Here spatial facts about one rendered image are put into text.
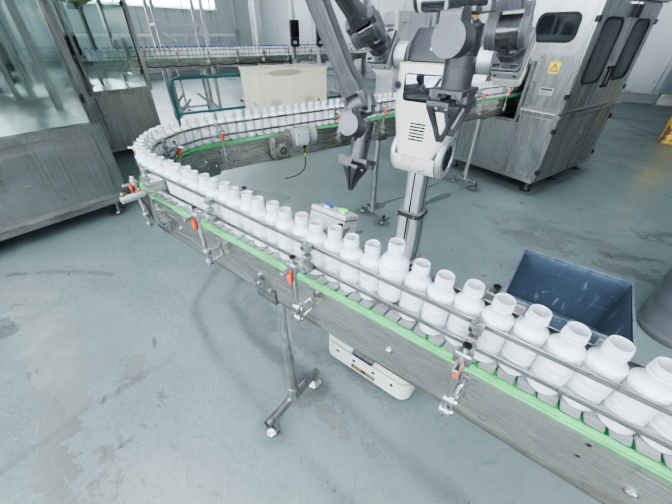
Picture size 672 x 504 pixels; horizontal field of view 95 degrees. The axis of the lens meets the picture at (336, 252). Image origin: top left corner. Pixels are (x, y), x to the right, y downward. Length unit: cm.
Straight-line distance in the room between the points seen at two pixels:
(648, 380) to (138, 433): 188
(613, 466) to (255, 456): 133
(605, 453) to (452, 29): 78
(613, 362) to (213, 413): 164
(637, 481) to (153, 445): 173
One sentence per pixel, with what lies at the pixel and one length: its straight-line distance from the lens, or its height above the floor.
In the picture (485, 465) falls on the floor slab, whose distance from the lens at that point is 181.
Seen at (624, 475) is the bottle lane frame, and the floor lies 94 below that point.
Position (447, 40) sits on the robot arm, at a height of 157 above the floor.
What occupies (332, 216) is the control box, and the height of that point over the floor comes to 111.
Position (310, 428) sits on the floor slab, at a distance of 174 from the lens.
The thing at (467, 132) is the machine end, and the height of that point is 50.
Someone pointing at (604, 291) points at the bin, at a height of 89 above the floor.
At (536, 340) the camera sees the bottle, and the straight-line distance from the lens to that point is 70.
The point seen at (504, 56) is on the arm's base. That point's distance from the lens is 116.
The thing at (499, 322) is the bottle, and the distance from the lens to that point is 69.
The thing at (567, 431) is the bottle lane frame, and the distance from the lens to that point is 80.
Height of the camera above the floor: 158
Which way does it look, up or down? 35 degrees down
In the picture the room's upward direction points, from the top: straight up
